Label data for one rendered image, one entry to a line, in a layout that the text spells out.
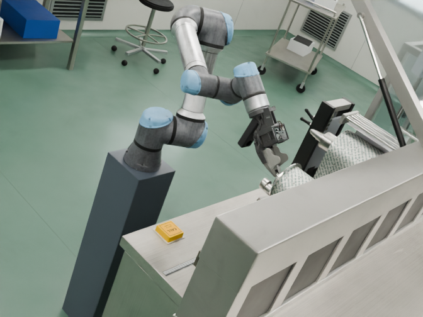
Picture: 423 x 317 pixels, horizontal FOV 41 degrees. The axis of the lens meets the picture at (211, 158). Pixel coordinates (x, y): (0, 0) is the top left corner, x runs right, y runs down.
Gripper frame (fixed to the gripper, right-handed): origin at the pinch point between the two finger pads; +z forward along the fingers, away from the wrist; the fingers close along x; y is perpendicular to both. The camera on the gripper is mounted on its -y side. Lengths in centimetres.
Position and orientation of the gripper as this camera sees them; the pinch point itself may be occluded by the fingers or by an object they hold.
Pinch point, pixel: (274, 173)
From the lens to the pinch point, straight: 180.0
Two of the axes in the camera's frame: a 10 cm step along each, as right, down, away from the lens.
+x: 6.5, -1.7, 7.4
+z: 3.1, 9.5, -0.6
